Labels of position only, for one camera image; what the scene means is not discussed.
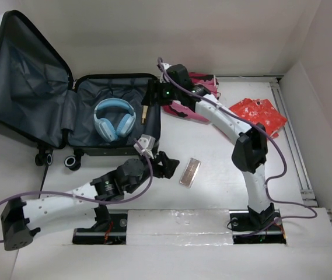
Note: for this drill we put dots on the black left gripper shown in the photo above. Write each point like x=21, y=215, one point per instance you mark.
x=166, y=167

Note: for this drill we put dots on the rose eyeshadow palette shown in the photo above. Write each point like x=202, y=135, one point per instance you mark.
x=190, y=172

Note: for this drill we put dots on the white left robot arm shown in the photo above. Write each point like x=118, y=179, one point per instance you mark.
x=23, y=221

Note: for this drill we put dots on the blue over-ear headphones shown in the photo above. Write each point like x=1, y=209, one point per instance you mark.
x=114, y=119

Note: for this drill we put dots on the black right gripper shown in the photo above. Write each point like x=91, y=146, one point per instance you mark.
x=155, y=86

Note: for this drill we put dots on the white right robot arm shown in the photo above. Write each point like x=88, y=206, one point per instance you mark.
x=250, y=150

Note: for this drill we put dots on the beige cosmetic tube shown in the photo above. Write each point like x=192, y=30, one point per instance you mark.
x=144, y=114

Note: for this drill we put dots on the pink camouflage garment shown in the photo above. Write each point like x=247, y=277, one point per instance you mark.
x=210, y=82

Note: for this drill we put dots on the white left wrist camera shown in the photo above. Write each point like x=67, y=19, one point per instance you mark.
x=144, y=145

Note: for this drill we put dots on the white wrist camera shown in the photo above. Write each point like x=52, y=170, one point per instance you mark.
x=144, y=145
x=163, y=66

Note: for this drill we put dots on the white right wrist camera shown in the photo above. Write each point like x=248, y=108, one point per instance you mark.
x=163, y=66

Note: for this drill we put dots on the black suitcase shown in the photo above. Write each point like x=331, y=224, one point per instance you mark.
x=41, y=101

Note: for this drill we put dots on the red white garment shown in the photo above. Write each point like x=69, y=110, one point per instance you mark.
x=260, y=111

